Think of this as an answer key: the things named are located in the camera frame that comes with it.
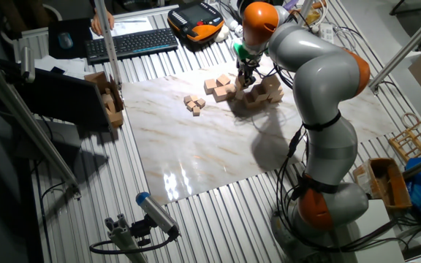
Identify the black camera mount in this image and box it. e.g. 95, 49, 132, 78
129, 214, 153, 248

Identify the wooden stick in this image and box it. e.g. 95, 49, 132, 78
286, 0, 327, 16

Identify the grey camera blue cap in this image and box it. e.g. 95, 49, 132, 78
134, 191, 181, 237

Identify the black cable connector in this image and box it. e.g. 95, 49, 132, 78
287, 126, 306, 159

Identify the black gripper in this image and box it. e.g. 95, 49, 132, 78
238, 58, 261, 90

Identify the short aluminium profile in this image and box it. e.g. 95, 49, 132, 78
104, 213, 149, 263

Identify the black computer keyboard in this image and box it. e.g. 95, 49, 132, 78
84, 27, 180, 66

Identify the yellow packet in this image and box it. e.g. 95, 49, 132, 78
303, 9, 321, 26

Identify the aluminium frame post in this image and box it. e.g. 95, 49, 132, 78
297, 0, 316, 18
369, 3, 421, 93
92, 0, 124, 88

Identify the grey computer mouse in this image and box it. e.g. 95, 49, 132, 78
57, 31, 75, 50

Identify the brown cardboard box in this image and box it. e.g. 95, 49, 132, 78
83, 70, 125, 129

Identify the white power strip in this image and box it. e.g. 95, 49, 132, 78
318, 22, 335, 45

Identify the orange brown tray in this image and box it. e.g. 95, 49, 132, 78
352, 156, 413, 212

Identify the black monitor screen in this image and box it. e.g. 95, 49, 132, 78
11, 66, 112, 133

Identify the white egg shaped object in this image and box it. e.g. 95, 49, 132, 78
213, 24, 231, 43

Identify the black chair base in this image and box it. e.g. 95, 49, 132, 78
389, 0, 421, 16

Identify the black round spool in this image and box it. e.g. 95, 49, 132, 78
236, 0, 288, 15

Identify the marble pattern mat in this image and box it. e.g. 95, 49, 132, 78
121, 58, 400, 206

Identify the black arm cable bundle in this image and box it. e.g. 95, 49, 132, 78
272, 10, 411, 255

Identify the black camera cable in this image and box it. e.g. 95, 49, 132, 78
88, 228, 179, 256

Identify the bare person hand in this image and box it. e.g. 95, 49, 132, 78
90, 6, 115, 37

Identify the black mouse pad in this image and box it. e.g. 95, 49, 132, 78
47, 18, 94, 60

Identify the orange black teach pendant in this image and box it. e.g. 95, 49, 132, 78
167, 1, 226, 44

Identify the white paper sheet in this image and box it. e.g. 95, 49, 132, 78
89, 17, 153, 40
34, 54, 87, 80

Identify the wooden stick rack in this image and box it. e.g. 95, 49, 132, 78
388, 112, 421, 164

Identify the grey depth camera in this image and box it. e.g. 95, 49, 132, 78
19, 45, 37, 84

